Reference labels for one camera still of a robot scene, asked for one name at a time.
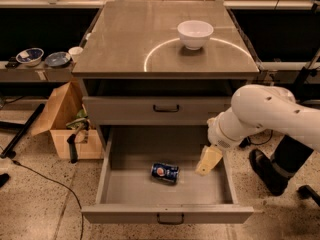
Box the closed grey top drawer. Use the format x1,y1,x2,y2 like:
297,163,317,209
83,96,231,126

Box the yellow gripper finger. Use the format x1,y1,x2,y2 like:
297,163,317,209
195,146,223,176

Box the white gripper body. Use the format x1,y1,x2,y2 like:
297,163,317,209
207,118,240,150

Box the black pole on floor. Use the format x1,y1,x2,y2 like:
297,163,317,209
0,103,45,159

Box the blue grey plate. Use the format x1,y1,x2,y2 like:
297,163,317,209
45,52,71,67

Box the small white cup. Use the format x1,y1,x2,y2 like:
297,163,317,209
68,46,83,63

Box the black drawer handle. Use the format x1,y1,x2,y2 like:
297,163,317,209
153,105,180,113
156,213,185,225

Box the black handled tool in box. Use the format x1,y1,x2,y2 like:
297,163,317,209
67,123,87,164

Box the open cardboard box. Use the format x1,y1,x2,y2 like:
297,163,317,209
31,82,102,159

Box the blue pepsi can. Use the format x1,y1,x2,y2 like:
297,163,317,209
151,163,179,184

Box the black top drawer handle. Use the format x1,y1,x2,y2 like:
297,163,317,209
153,105,180,113

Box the black middle drawer handle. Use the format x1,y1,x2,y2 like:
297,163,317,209
156,213,185,225

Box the black floor cable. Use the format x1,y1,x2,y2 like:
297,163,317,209
11,159,85,240

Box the grey drawer cabinet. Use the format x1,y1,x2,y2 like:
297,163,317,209
73,1,259,142

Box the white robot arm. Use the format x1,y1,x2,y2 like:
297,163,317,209
195,84,320,176

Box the person's dark trouser leg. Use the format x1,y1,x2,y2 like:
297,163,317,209
270,135,313,179

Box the black cables behind cabinet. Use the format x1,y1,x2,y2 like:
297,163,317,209
238,130,274,149

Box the person's black boot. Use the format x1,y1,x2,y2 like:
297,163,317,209
249,149,288,196

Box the open grey middle drawer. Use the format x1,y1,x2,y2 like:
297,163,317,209
82,126,253,224

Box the white bowl on counter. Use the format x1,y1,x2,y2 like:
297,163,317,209
177,20,214,50

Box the low grey shelf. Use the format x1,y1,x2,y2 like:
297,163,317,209
0,62,73,83

